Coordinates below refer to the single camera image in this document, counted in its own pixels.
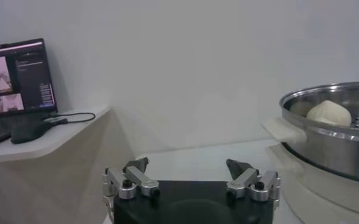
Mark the white steamed baozi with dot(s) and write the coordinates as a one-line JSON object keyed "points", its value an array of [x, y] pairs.
{"points": [[330, 113]]}

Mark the perforated steel steamer basket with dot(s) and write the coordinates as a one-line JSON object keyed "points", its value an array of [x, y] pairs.
{"points": [[334, 152]]}

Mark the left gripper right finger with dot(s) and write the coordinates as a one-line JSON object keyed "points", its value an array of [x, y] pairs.
{"points": [[246, 179]]}

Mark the black laptop with dark terminal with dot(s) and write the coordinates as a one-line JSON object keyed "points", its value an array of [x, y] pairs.
{"points": [[30, 79]]}

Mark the white side desk with mouse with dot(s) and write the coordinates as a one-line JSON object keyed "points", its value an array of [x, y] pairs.
{"points": [[60, 137]]}

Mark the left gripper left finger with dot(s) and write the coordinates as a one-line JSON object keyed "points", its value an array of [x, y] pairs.
{"points": [[139, 179]]}

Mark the small black usb hub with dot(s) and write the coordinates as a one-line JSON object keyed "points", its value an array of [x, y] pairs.
{"points": [[55, 120]]}

